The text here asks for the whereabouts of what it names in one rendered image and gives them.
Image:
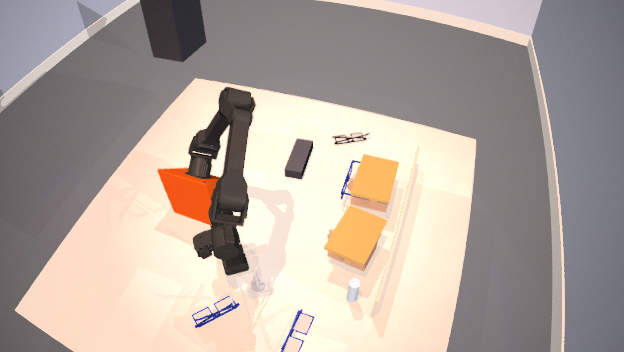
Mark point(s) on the clear glasses with black frame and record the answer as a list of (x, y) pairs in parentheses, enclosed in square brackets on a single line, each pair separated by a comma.
[(341, 139)]

